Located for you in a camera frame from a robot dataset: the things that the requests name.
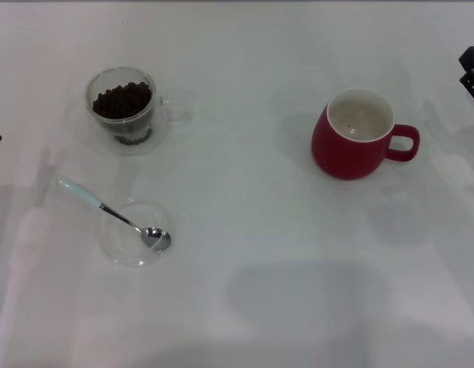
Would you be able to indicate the clear glass saucer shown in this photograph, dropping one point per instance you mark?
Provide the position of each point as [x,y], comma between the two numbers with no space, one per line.
[118,249]

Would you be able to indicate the coffee beans heap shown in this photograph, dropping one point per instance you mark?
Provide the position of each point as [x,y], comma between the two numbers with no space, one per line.
[122,101]

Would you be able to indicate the red ceramic mug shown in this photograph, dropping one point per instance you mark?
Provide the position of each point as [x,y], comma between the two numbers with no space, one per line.
[336,153]

